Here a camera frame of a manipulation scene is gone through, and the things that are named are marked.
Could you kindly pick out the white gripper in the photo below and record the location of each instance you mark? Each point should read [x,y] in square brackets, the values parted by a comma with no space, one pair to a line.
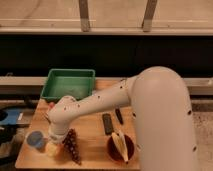
[55,138]

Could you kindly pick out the yellow apple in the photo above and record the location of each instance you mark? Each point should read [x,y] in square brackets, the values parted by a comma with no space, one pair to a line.
[53,150]

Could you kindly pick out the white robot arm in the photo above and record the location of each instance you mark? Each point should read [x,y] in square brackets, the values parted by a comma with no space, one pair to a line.
[162,114]

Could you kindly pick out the blue plastic cup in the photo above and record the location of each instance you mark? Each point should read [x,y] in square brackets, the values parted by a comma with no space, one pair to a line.
[35,139]

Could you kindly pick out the dark red grape bunch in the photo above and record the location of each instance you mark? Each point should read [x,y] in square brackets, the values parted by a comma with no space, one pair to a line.
[70,143]

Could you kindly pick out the blue object at left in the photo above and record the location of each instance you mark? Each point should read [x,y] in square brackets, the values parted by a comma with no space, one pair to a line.
[16,117]

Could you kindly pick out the black rectangular remote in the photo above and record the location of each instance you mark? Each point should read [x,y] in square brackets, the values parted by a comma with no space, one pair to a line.
[107,121]

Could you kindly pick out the green plastic tray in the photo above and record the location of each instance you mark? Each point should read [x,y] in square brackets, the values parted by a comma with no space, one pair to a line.
[78,83]

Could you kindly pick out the red brown bowl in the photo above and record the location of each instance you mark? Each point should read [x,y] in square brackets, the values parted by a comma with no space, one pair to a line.
[113,152]

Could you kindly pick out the yellow banana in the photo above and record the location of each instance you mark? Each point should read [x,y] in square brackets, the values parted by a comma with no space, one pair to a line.
[120,143]

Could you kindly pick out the black handled knife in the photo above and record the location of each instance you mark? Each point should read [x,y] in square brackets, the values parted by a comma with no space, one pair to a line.
[119,116]

